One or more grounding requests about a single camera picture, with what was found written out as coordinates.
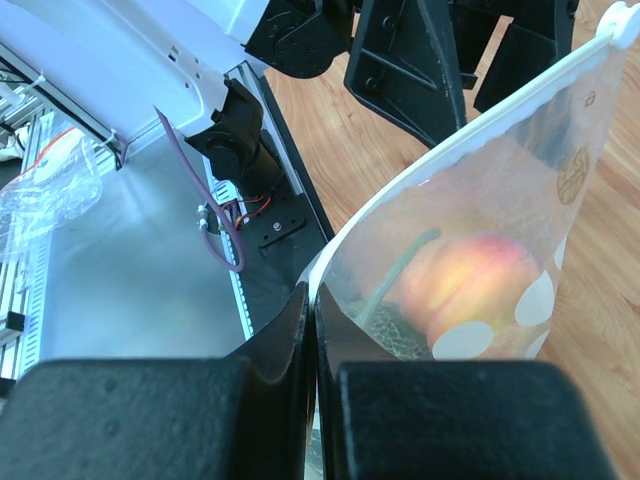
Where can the crumpled clear plastic bag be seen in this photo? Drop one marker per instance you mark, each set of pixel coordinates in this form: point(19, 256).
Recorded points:
point(62, 185)

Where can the white slotted cable duct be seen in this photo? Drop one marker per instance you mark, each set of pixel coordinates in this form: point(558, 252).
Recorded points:
point(224, 192)

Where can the red apple toy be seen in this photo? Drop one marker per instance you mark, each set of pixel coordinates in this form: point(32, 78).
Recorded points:
point(459, 294)

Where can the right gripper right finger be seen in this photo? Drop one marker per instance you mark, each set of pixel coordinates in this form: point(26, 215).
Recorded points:
point(383, 418)

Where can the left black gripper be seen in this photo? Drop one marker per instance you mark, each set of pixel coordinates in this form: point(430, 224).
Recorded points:
point(406, 57)

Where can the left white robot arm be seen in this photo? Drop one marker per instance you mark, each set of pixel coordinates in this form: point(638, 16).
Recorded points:
point(123, 58)

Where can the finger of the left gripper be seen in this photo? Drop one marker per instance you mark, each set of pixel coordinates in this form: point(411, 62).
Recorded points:
point(540, 34)

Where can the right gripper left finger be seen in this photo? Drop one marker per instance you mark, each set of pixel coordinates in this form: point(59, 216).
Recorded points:
point(243, 416)

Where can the polka dot zip bag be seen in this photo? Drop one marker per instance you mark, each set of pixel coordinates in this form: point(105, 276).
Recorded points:
point(520, 170)

